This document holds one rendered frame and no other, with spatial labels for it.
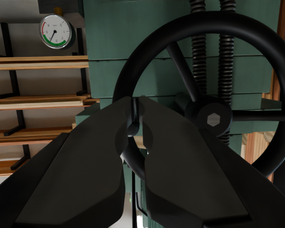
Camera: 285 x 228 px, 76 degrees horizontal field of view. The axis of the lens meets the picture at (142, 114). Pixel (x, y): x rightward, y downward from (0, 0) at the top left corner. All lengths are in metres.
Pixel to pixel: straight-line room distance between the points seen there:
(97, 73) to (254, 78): 0.38
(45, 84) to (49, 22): 2.74
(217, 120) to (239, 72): 0.25
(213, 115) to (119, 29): 0.29
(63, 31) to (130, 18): 0.15
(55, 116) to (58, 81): 0.56
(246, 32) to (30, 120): 3.21
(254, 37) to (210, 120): 0.13
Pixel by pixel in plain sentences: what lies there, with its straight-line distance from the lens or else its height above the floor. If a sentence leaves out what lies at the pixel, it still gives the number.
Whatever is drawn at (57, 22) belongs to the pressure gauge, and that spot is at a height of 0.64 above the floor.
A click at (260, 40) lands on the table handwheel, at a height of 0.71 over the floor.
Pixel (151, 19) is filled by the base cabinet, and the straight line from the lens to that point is 0.46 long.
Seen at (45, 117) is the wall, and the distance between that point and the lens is 3.24.
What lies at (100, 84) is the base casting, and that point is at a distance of 0.45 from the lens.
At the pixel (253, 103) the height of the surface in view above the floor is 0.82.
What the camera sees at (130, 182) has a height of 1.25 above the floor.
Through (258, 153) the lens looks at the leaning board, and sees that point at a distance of 2.24.
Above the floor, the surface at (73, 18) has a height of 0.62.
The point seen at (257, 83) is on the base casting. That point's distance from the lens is 0.53.
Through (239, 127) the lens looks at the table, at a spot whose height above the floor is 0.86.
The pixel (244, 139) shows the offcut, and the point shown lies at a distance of 0.55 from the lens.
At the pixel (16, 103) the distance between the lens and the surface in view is 2.72.
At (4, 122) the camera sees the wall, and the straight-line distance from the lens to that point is 3.53.
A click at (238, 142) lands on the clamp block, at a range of 0.43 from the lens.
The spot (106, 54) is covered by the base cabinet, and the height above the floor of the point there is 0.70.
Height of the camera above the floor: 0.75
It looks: 12 degrees up
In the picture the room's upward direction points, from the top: 178 degrees clockwise
